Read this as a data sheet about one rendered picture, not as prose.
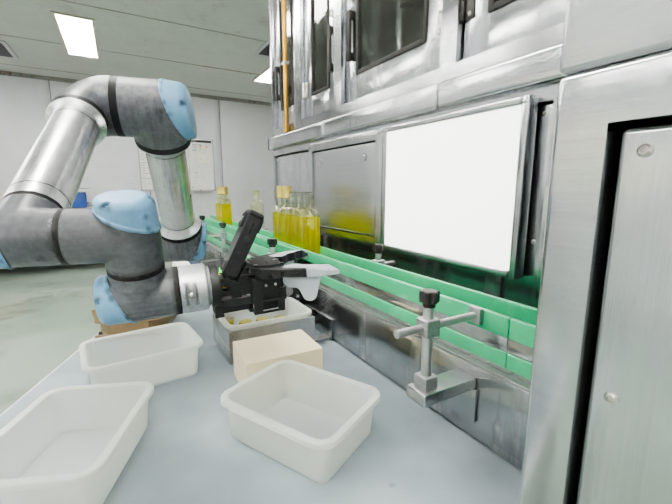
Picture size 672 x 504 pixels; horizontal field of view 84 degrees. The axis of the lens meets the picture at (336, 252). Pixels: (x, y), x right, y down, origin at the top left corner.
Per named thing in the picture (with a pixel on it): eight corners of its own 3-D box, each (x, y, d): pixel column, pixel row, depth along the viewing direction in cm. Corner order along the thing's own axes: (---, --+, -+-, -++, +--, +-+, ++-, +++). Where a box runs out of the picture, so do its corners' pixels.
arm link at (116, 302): (88, 288, 48) (100, 340, 52) (179, 276, 53) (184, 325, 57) (94, 261, 55) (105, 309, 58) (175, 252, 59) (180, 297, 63)
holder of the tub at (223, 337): (333, 340, 100) (333, 313, 99) (230, 364, 86) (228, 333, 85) (305, 321, 114) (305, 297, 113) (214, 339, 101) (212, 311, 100)
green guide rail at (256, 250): (277, 277, 114) (276, 251, 113) (274, 277, 113) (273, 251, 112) (186, 226, 263) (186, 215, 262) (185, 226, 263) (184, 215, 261)
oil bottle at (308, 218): (320, 272, 122) (320, 207, 119) (305, 274, 120) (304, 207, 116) (313, 269, 127) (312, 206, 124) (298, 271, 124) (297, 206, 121)
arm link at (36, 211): (50, 61, 73) (-75, 225, 40) (114, 66, 76) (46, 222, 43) (69, 118, 80) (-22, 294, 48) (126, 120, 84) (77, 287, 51)
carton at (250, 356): (322, 381, 79) (322, 348, 78) (247, 400, 72) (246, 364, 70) (301, 358, 89) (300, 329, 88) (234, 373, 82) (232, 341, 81)
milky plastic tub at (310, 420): (326, 509, 49) (326, 450, 48) (215, 445, 61) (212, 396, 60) (385, 436, 63) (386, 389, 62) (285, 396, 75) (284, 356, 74)
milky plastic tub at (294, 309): (315, 343, 97) (315, 311, 96) (229, 363, 86) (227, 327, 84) (289, 322, 112) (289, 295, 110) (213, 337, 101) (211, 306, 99)
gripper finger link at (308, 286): (340, 298, 62) (287, 296, 64) (339, 263, 61) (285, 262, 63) (337, 304, 59) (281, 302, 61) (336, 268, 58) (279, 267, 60)
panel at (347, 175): (524, 278, 73) (540, 95, 67) (514, 280, 72) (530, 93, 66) (315, 232, 150) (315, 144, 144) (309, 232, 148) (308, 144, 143)
